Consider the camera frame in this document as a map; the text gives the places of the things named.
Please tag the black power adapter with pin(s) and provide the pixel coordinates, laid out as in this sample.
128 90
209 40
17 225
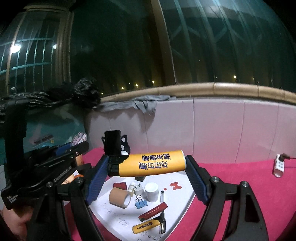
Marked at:
140 178

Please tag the dark red bottle cap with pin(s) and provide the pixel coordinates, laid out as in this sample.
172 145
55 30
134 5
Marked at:
120 185

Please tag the bamboo rail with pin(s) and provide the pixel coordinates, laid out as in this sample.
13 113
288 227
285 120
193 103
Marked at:
210 89

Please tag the white cylindrical bottle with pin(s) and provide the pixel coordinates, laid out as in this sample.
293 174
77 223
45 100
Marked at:
151 191

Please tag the left hand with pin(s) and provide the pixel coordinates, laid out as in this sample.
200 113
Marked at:
14 223

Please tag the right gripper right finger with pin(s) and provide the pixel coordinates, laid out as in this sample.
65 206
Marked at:
245 220

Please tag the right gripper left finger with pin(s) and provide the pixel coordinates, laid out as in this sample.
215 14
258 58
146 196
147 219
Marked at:
49 220

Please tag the clear black gel pen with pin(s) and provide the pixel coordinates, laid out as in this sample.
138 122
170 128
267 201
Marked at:
162 196

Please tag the blue binder clips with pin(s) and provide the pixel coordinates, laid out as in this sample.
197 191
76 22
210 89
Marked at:
140 202

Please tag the grey cloth on rail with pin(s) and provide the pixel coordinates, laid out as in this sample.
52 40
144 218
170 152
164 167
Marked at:
145 103

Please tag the red slim lighter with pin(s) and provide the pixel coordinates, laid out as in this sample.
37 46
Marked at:
153 212

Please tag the brown packing tape roll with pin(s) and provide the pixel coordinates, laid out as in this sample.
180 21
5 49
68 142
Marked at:
119 197

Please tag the white usb charger cube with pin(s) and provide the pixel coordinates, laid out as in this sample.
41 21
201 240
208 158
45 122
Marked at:
138 189

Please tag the yellow lighter black cap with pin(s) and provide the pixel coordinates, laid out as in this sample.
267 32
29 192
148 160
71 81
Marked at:
159 221

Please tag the black cat phone stand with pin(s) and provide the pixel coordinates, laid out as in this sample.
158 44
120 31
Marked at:
115 144

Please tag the white power strip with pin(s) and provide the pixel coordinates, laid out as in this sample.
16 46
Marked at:
279 166

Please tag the white cardboard box lid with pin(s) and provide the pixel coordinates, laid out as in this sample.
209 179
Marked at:
178 195

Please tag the yellow lighter with keychain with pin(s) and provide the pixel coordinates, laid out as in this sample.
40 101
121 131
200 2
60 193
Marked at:
137 165

